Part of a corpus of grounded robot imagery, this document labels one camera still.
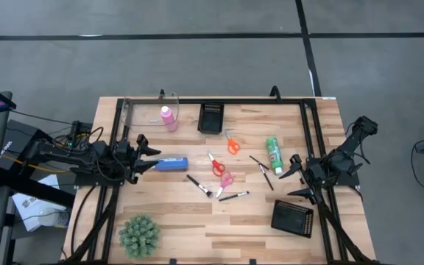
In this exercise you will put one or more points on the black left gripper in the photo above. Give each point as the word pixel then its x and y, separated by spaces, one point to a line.
pixel 127 156

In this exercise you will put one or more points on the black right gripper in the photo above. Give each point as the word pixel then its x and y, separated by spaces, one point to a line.
pixel 313 174

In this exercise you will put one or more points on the blue paint bottle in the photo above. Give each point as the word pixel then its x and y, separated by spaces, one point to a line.
pixel 173 164

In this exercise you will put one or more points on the thin black paintbrush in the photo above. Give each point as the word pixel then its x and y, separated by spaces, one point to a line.
pixel 267 178
pixel 256 160

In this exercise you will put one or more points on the green paint bottle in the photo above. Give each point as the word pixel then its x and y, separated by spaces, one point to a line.
pixel 274 154

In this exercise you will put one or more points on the clear plastic bin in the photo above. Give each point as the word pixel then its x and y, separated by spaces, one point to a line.
pixel 142 114

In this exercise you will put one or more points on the pink paint bottle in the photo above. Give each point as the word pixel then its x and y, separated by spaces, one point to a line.
pixel 169 121

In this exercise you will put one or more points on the black fluffy round brush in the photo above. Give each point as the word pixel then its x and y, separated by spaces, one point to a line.
pixel 197 184

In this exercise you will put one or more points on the black paintbrush silver ferrule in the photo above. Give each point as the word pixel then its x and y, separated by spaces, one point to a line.
pixel 234 196

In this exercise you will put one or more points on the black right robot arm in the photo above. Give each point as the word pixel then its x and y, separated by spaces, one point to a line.
pixel 348 147

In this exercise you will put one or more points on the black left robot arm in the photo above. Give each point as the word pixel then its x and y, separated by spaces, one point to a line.
pixel 68 152

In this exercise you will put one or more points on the large black mesh tray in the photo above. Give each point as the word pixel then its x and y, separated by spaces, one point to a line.
pixel 291 219

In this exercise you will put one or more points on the black controller box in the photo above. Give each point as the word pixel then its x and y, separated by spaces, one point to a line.
pixel 81 127

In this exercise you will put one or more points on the small black mesh tray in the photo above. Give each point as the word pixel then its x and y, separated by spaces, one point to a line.
pixel 211 121

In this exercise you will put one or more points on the green artificial potted plant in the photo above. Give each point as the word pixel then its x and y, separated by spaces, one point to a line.
pixel 139 235

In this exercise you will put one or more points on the black support beam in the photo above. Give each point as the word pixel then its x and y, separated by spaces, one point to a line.
pixel 39 189

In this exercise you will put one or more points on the black case white lettering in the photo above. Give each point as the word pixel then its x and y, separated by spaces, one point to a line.
pixel 17 132

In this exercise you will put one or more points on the small black frame hook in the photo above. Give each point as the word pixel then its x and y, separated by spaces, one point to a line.
pixel 162 94

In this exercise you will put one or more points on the black metal table frame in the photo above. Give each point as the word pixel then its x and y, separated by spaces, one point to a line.
pixel 252 101

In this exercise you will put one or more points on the arched black frame hook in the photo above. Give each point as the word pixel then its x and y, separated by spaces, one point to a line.
pixel 275 88

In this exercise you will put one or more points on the black frame clamp bracket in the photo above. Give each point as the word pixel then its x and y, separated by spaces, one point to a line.
pixel 253 262
pixel 173 262

